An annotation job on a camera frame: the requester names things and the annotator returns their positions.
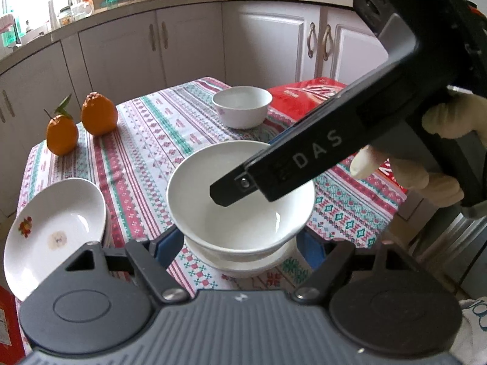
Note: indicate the glass mug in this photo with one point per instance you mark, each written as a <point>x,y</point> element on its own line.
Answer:
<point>81,10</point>

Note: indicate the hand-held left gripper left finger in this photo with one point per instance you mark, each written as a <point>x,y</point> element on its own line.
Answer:
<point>171,245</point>

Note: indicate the white plate with brown stain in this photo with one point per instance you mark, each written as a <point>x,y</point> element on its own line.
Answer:
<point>57,213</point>

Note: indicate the person's right hand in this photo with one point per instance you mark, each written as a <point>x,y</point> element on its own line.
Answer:
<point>456,114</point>

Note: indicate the red cardboard box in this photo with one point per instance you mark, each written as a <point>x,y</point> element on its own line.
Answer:
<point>304,99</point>

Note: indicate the plain white bowl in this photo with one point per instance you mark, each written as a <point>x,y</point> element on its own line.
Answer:
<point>236,228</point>

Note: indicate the red carton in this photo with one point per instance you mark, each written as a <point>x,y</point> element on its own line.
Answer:
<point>7,327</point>

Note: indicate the orange without leaves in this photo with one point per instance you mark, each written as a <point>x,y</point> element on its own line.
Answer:
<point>99,116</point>

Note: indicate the orange with green leaves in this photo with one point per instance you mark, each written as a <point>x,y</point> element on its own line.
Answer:
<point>62,137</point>

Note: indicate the white bowl with pink flowers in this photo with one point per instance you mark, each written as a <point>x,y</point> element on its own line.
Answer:
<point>247,268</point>

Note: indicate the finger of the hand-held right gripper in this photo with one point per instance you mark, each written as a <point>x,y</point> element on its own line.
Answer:
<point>232,190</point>
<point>282,137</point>

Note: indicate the white bowl with small flower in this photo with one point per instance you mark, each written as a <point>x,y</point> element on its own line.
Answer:
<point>243,99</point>

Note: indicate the patterned tablecloth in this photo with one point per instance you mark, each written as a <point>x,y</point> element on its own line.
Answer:
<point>144,152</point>

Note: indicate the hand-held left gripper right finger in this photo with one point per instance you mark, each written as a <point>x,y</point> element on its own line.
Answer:
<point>312,251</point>

